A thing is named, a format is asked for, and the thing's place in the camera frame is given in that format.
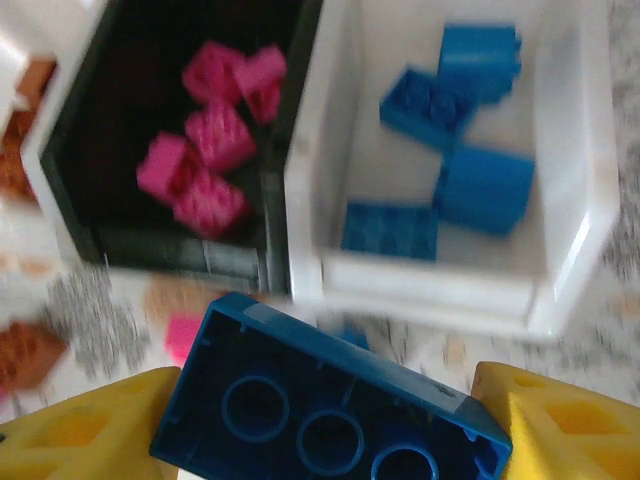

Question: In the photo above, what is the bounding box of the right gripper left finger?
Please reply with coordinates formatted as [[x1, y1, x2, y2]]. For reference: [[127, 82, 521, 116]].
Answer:
[[0, 366, 183, 480]]

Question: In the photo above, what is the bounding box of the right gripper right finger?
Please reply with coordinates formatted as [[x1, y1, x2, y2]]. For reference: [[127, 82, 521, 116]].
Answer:
[[471, 361, 640, 480]]

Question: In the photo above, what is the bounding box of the orange square lego brick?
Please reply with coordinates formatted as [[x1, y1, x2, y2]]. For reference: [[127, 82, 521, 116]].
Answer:
[[14, 59, 59, 109], [0, 111, 42, 202], [0, 321, 69, 392]]

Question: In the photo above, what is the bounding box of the pink square lego brick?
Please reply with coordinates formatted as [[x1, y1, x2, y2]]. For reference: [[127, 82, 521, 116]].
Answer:
[[171, 171, 252, 239], [165, 311, 207, 369], [181, 41, 247, 104], [184, 101, 259, 172], [234, 44, 289, 124], [135, 131, 202, 207]]

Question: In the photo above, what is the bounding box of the blue long lego brick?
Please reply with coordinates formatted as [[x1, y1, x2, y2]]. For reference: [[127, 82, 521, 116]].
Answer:
[[378, 66, 479, 152], [340, 200, 441, 263], [148, 291, 516, 480]]

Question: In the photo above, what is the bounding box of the blue square lego brick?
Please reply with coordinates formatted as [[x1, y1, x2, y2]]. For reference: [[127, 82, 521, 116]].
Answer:
[[433, 144, 537, 237], [438, 23, 524, 97]]

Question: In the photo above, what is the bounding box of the white plastic container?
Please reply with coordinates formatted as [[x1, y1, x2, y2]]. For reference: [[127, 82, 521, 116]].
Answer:
[[281, 0, 622, 342], [0, 0, 104, 264]]

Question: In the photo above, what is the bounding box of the black plastic container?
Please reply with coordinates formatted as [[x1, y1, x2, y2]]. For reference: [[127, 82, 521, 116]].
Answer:
[[37, 0, 322, 295]]

